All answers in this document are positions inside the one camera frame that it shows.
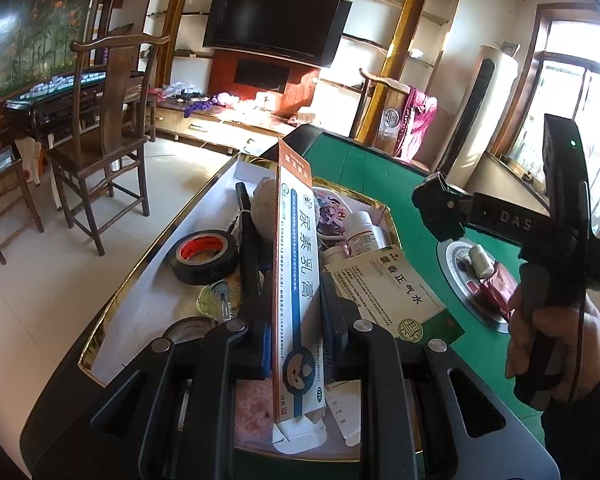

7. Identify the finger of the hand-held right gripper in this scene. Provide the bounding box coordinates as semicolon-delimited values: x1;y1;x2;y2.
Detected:
411;171;474;242

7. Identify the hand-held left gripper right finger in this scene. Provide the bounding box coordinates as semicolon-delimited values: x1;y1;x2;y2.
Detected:
321;275;558;480

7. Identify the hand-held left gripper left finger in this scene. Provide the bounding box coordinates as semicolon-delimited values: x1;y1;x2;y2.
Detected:
21;269;276;480

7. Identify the clear blue pen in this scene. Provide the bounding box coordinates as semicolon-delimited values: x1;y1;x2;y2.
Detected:
219;284;240;323

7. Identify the pink fluffy ball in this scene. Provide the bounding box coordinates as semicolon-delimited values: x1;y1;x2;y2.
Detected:
234;379;282;447

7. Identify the large white medicine box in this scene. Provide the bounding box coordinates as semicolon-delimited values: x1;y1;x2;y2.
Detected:
324;244;467;347

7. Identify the white labelled bottle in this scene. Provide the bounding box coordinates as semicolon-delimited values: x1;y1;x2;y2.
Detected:
346;210;387;257

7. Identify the white orange ointment carton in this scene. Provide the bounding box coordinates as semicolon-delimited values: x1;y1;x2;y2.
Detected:
271;137;329;457

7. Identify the long black pen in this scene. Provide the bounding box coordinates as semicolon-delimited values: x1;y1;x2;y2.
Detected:
235;182;262;302

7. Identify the black tape roll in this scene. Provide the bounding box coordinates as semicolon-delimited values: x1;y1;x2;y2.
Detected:
169;230;241;287

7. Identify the clear plastic accessory container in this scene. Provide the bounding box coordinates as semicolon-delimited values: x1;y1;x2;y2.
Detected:
311;186;362;241

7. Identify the white gold-rimmed cardboard box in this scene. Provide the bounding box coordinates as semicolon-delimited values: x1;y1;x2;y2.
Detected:
77;152;423;461

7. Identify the white fluffy ball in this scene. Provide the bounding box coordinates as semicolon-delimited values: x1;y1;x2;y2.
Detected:
250;177;282;242

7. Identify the person's right forearm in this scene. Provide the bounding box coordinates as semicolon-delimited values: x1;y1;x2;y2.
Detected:
539;350;600;480

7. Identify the person's right hand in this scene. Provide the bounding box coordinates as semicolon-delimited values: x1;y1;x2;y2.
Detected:
504;280;600;403

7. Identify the green mahjong table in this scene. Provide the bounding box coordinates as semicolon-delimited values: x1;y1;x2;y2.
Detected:
20;124;551;480

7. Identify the small plain white bottle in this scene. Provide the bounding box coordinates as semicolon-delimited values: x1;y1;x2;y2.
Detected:
467;244;497;279

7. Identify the round metal plate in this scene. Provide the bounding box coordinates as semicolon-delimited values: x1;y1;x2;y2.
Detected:
436;239;515;335

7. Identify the pink cloth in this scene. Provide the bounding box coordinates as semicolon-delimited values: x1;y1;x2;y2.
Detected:
402;87;438;161

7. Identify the window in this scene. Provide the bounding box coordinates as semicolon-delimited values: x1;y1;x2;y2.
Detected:
500;5;600;241

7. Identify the maroon packet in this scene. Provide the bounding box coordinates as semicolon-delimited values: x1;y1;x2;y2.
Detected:
465;261;520;322

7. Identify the carved wooden chair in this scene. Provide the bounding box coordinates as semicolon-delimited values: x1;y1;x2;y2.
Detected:
357;67;438;161

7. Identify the white standing air conditioner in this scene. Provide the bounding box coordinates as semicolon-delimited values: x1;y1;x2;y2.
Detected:
437;45;521;188

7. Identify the golden pillar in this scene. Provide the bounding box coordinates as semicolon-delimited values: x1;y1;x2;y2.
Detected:
355;0;426;143

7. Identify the black rectangular panel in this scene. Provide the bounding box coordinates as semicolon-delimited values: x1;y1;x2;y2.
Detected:
234;58;290;95

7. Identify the wooden television cabinet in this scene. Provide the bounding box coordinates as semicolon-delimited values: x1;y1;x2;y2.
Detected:
155;97;306;153

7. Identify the black television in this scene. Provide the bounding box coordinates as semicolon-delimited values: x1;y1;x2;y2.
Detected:
202;0;353;68

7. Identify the tall wooden chair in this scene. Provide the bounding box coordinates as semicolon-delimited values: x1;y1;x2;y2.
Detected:
70;24;171;256

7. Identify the white and orange toy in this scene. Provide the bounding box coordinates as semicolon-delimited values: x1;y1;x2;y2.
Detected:
17;137;43;183

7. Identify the wooden stool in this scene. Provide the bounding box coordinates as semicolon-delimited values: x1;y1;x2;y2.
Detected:
0;147;45;265

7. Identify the black table with tiles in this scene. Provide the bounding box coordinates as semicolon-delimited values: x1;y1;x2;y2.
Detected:
5;70;146;146

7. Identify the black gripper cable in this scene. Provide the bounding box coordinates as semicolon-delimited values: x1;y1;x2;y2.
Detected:
566;285;595;407

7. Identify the floral wall mural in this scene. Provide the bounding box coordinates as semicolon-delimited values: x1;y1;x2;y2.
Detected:
0;0;103;106

